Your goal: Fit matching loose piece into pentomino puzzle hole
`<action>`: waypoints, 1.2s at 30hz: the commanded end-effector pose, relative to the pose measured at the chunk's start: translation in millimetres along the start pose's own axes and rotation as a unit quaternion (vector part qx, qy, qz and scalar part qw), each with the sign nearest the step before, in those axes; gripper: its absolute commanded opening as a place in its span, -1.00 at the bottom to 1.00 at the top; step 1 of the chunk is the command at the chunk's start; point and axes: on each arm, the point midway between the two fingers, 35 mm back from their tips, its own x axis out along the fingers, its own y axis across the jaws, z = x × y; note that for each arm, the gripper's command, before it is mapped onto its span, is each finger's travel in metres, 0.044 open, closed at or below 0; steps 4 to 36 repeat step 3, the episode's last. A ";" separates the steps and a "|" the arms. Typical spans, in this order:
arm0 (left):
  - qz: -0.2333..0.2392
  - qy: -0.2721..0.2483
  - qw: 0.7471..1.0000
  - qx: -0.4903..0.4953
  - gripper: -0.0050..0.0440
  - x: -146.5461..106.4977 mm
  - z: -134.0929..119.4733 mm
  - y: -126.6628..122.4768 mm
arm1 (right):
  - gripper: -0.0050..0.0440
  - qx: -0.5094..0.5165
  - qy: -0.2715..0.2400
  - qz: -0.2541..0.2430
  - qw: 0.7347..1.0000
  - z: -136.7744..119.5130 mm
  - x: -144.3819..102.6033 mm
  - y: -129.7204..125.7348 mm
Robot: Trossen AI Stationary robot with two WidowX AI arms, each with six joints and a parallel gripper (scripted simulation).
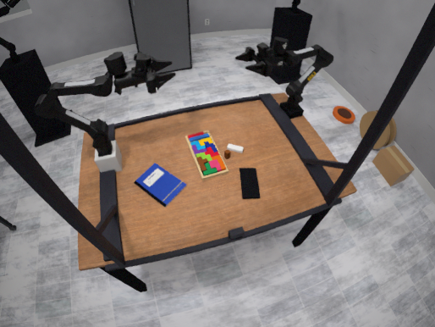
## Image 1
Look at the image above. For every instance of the purple puzzle piece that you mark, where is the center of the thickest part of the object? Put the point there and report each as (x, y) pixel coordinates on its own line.
(197, 151)

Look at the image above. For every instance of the yellow puzzle piece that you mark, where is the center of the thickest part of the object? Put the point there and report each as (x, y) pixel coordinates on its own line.
(206, 139)

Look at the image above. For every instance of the wooden pentomino puzzle board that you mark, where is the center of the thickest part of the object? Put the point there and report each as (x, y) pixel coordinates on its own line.
(197, 165)

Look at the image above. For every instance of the orange puzzle piece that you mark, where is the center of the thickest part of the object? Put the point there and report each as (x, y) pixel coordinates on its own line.
(220, 162)

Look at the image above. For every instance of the blue notebook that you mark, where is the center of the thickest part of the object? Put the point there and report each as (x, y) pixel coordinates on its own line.
(160, 184)

